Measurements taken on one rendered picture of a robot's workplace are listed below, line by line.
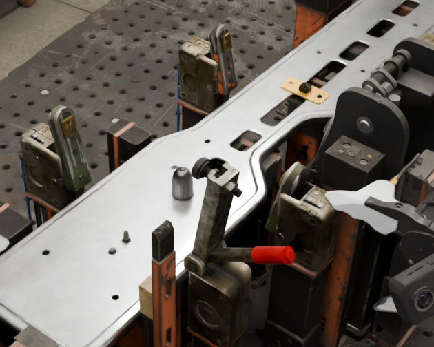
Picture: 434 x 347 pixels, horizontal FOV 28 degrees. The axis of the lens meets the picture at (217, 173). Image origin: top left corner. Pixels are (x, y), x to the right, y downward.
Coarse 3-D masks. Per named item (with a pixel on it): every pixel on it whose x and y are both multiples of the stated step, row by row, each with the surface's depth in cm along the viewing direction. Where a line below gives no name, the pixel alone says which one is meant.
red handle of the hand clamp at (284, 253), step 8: (216, 248) 111; (224, 248) 110; (232, 248) 109; (240, 248) 108; (248, 248) 107; (256, 248) 105; (264, 248) 104; (272, 248) 103; (280, 248) 102; (288, 248) 102; (216, 256) 109; (224, 256) 108; (232, 256) 107; (240, 256) 106; (248, 256) 105; (256, 256) 104; (264, 256) 103; (272, 256) 102; (280, 256) 101; (288, 256) 101; (288, 264) 102
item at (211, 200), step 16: (208, 160) 103; (192, 176) 103; (208, 176) 102; (224, 176) 101; (208, 192) 102; (224, 192) 101; (240, 192) 101; (208, 208) 103; (224, 208) 105; (208, 224) 105; (224, 224) 108; (208, 240) 107; (208, 256) 110
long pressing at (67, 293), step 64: (384, 0) 176; (320, 64) 157; (192, 128) 143; (256, 128) 143; (128, 192) 130; (256, 192) 130; (0, 256) 120; (64, 256) 120; (128, 256) 120; (0, 320) 112; (64, 320) 111; (128, 320) 111
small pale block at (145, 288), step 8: (144, 280) 108; (144, 288) 107; (144, 296) 108; (144, 304) 109; (144, 312) 110; (152, 312) 109; (144, 320) 112; (152, 320) 110; (152, 328) 112; (152, 336) 113; (152, 344) 114
